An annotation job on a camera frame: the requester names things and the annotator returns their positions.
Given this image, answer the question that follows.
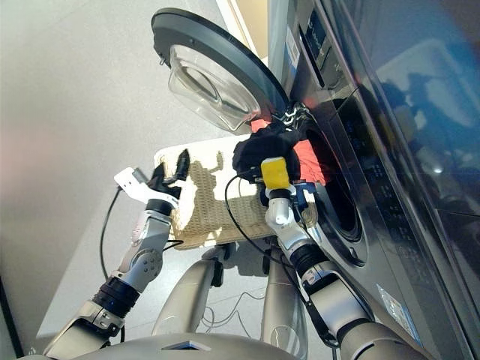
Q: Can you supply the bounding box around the black garment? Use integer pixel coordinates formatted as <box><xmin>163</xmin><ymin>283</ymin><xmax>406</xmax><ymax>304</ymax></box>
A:
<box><xmin>232</xmin><ymin>123</ymin><xmax>311</xmax><ymax>185</ymax></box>

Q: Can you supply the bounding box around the blue garment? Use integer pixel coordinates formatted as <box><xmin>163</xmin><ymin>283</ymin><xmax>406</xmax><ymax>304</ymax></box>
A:
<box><xmin>292</xmin><ymin>181</ymin><xmax>319</xmax><ymax>213</ymax></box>

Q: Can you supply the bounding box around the red garment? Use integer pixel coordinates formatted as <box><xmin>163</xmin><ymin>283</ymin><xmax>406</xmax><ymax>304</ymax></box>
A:
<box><xmin>250</xmin><ymin>118</ymin><xmax>331</xmax><ymax>187</ymax></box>

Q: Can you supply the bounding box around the pale woven basket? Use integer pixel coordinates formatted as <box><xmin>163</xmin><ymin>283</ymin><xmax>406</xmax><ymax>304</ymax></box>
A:
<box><xmin>153</xmin><ymin>134</ymin><xmax>320</xmax><ymax>251</ymax></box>

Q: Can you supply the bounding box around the basket stand with black casters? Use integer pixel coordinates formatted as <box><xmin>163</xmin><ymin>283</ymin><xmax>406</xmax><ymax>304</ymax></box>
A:
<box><xmin>202</xmin><ymin>241</ymin><xmax>278</xmax><ymax>288</ymax></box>

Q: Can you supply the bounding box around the grey washing machine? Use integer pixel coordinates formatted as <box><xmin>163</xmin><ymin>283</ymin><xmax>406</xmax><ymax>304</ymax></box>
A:
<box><xmin>266</xmin><ymin>0</ymin><xmax>480</xmax><ymax>360</ymax></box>

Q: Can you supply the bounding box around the round washing machine door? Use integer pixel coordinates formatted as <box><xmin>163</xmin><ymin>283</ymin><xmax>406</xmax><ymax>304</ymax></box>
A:
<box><xmin>151</xmin><ymin>7</ymin><xmax>292</xmax><ymax>136</ymax></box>

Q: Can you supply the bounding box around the silver robot leg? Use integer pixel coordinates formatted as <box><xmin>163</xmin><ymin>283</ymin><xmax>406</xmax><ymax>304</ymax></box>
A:
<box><xmin>260</xmin><ymin>247</ymin><xmax>308</xmax><ymax>357</ymax></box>
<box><xmin>151</xmin><ymin>247</ymin><xmax>237</xmax><ymax>337</ymax></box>

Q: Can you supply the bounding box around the blue and white energy label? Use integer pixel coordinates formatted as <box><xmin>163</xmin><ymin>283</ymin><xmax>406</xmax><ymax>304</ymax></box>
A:
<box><xmin>284</xmin><ymin>25</ymin><xmax>301</xmax><ymax>67</ymax></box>

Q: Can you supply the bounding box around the white counter with wooden cabinet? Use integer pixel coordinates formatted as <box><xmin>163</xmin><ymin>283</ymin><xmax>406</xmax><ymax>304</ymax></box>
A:
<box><xmin>215</xmin><ymin>0</ymin><xmax>269</xmax><ymax>57</ymax></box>

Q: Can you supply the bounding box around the grey robot torso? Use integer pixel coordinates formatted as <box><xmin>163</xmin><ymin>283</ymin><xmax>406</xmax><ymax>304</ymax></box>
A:
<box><xmin>70</xmin><ymin>333</ymin><xmax>327</xmax><ymax>360</ymax></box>

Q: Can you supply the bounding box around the clear plastic label sticker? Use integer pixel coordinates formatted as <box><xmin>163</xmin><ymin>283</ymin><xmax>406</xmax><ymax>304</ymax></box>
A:
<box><xmin>376</xmin><ymin>283</ymin><xmax>423</xmax><ymax>348</ymax></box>

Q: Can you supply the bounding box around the dark glossy dryer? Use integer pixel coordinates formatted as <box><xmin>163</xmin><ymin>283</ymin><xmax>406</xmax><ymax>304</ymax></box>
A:
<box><xmin>318</xmin><ymin>0</ymin><xmax>480</xmax><ymax>338</ymax></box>

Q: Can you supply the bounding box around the grey panel with black edge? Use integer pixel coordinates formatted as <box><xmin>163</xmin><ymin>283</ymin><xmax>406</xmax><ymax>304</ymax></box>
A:
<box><xmin>0</xmin><ymin>275</ymin><xmax>26</xmax><ymax>360</ymax></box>

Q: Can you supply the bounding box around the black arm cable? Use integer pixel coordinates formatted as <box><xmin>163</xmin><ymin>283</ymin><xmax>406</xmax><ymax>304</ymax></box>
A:
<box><xmin>99</xmin><ymin>185</ymin><xmax>185</xmax><ymax>344</ymax></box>
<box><xmin>223</xmin><ymin>174</ymin><xmax>341</xmax><ymax>348</ymax></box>

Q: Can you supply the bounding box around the thin white cable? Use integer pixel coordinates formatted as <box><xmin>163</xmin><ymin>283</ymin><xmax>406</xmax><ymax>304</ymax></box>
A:
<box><xmin>200</xmin><ymin>290</ymin><xmax>267</xmax><ymax>335</ymax></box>

